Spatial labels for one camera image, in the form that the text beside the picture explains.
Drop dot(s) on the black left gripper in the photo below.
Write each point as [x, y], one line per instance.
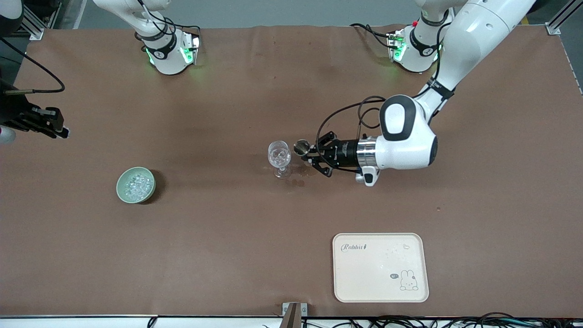
[345, 152]

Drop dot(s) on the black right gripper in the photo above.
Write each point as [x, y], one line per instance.
[16, 114]

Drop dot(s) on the silver metal jigger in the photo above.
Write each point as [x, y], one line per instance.
[301, 147]

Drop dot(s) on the clear ice cubes pile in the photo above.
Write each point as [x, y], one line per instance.
[138, 186]

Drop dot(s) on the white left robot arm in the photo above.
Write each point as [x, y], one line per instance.
[469, 45]

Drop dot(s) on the clear wine glass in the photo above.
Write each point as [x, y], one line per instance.
[279, 157]

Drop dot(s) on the green ceramic bowl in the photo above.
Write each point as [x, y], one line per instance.
[123, 193]

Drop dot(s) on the brown table cover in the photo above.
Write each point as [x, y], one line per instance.
[227, 237]

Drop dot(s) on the cream rabbit print tray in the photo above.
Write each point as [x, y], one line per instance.
[380, 269]

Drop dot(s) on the aluminium frame profile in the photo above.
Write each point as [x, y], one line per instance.
[32, 20]
[562, 16]

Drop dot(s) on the metal table edge bracket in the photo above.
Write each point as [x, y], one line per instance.
[294, 312]

